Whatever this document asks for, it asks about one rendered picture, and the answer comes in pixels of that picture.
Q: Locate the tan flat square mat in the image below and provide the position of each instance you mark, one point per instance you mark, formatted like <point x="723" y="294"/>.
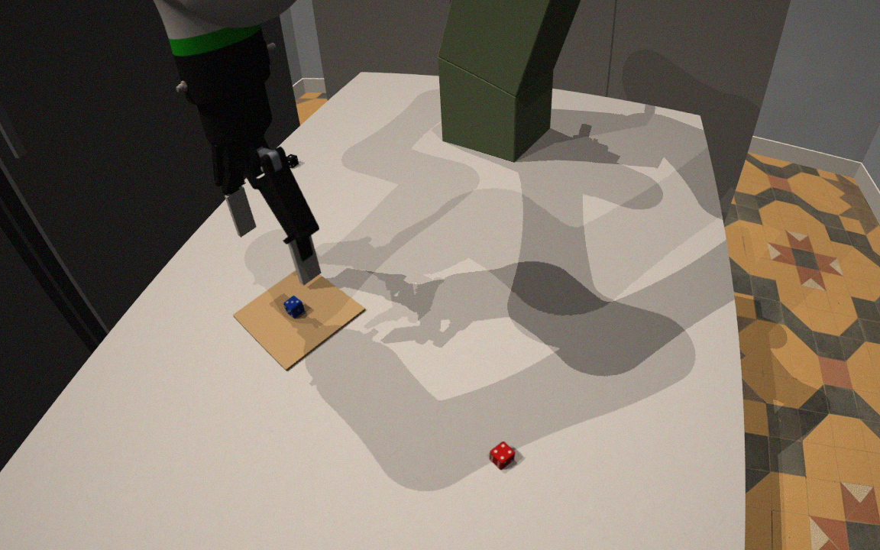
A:
<point x="289" y="340"/>

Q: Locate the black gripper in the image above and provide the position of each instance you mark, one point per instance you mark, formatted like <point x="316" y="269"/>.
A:
<point x="244" y="120"/>

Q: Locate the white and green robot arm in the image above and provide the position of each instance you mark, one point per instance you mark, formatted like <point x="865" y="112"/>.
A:
<point x="219" y="63"/>

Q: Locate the red die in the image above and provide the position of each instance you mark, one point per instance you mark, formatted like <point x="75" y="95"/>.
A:
<point x="502" y="455"/>

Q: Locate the blue die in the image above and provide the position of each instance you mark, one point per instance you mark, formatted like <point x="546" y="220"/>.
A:
<point x="294" y="307"/>

